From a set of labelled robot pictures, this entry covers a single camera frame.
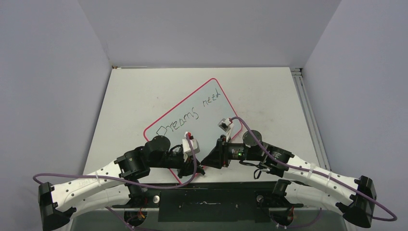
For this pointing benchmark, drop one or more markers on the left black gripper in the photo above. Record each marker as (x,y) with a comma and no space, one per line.
(185,168)

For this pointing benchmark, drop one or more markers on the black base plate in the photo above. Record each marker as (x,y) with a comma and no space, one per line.
(213,202)

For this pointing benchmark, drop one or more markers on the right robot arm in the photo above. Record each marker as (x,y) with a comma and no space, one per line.
(302,182)

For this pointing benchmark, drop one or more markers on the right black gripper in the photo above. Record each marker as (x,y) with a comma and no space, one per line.
(219,157)

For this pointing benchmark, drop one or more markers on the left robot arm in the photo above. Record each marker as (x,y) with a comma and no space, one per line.
(117,183)

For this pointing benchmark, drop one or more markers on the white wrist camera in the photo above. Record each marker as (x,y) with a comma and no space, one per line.
(189,145)
(227,126)

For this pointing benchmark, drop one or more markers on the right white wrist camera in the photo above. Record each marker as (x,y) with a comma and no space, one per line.
(227,126)

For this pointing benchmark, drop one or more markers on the aluminium rail right side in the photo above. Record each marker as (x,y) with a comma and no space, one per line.
(310,118)

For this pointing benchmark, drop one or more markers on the pink-framed whiteboard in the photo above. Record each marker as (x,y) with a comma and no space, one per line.
(199,113)

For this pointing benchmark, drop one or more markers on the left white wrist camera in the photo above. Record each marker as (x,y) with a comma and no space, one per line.
(189,145)

